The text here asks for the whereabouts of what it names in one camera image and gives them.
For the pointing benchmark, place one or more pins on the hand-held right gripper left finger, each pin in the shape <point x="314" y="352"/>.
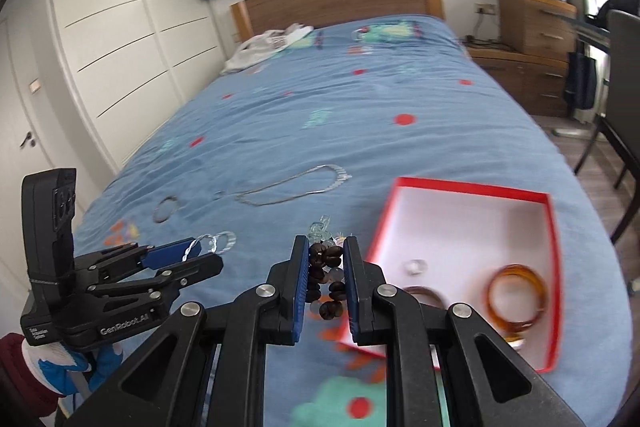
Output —
<point x="300" y="287"/>

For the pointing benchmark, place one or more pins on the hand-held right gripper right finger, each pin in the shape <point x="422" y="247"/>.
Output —
<point x="351" y="292"/>

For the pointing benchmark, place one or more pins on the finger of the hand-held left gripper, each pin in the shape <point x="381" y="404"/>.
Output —
<point x="167" y="254"/>
<point x="195" y="269"/>

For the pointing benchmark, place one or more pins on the dark brown bangle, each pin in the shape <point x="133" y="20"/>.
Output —
<point x="425" y="290"/>

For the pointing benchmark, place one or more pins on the red cardboard box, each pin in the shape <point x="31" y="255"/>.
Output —
<point x="475" y="227"/>

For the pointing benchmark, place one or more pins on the amber resin bangle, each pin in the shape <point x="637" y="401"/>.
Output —
<point x="492" y="297"/>

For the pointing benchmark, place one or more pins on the person's left forearm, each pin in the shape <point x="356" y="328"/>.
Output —
<point x="20" y="372"/>

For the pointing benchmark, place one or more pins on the person's left hand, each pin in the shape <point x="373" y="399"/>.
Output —
<point x="55" y="367"/>

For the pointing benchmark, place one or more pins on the thin metal bangle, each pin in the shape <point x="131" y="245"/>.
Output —
<point x="155" y="209"/>

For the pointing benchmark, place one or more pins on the white door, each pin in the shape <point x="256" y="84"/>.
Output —
<point x="20" y="97"/>

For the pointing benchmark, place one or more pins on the white wardrobe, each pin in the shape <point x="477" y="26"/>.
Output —
<point x="125" y="32"/>

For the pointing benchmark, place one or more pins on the white garment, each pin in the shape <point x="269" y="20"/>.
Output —
<point x="250" y="52"/>

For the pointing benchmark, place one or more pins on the low wooden cabinet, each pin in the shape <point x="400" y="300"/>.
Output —
<point x="525" y="82"/>

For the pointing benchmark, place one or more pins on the dark blue bag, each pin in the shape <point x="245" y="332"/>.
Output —
<point x="580" y="82"/>

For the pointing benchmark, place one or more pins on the wooden dresser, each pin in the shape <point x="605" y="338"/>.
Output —
<point x="535" y="24"/>

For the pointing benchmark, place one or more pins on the dark chair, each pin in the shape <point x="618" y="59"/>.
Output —
<point x="625" y="72"/>

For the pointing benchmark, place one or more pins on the glass desk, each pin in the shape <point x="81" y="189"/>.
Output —
<point x="590" y="32"/>

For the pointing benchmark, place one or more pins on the wall light switch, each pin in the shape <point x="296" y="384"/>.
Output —
<point x="34" y="86"/>

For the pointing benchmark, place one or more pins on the wall power outlet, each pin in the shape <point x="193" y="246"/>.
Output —
<point x="486" y="9"/>

